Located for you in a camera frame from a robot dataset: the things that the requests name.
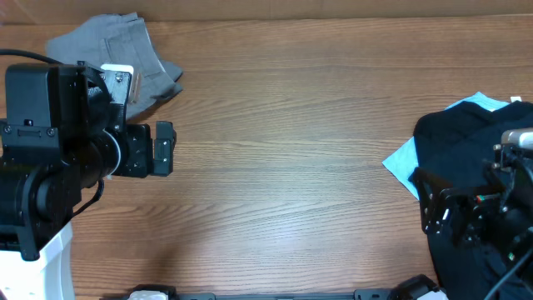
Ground grey khaki shorts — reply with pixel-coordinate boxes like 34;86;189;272
46;12;182;119

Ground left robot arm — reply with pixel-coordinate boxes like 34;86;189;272
1;62;176;299

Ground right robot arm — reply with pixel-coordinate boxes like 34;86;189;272
413;143;532;299

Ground light blue garment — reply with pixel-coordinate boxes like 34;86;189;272
382;92;510;199

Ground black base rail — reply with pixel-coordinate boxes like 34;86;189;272
101;274;448;300

